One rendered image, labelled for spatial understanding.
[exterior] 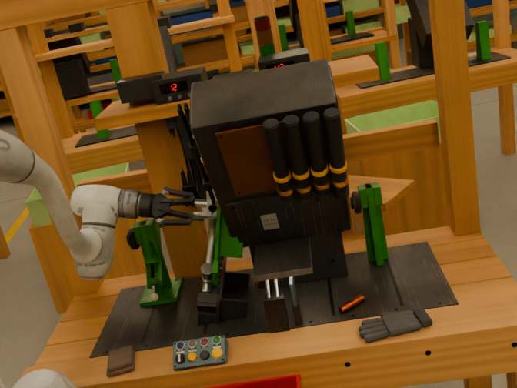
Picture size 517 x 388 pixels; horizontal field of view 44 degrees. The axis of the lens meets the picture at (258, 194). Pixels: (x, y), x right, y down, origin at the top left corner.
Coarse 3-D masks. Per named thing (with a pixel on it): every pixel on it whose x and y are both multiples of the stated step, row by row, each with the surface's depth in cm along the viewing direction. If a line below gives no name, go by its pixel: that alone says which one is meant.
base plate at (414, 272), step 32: (352, 256) 221; (416, 256) 213; (128, 288) 231; (192, 288) 222; (256, 288) 213; (288, 288) 209; (320, 288) 205; (352, 288) 202; (384, 288) 198; (416, 288) 194; (448, 288) 191; (128, 320) 209; (160, 320) 205; (192, 320) 202; (256, 320) 194; (320, 320) 188; (96, 352) 195
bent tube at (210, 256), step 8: (208, 200) 197; (216, 200) 197; (208, 208) 197; (216, 208) 199; (208, 216) 196; (216, 216) 195; (208, 240) 206; (208, 248) 205; (208, 256) 203; (208, 288) 199
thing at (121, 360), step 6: (120, 348) 189; (126, 348) 188; (132, 348) 188; (108, 354) 187; (114, 354) 186; (120, 354) 186; (126, 354) 185; (132, 354) 185; (108, 360) 184; (114, 360) 183; (120, 360) 183; (126, 360) 182; (132, 360) 182; (108, 366) 181; (114, 366) 181; (120, 366) 181; (126, 366) 181; (132, 366) 181; (108, 372) 181; (114, 372) 181; (120, 372) 181; (126, 372) 181
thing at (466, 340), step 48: (240, 336) 188; (288, 336) 183; (336, 336) 179; (432, 336) 171; (480, 336) 170; (96, 384) 179; (144, 384) 179; (192, 384) 178; (336, 384) 177; (384, 384) 176
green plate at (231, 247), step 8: (216, 224) 186; (224, 224) 187; (216, 232) 187; (224, 232) 188; (216, 240) 188; (224, 240) 189; (232, 240) 189; (216, 248) 189; (224, 248) 190; (232, 248) 190; (240, 248) 190; (216, 256) 190; (232, 256) 191; (240, 256) 191
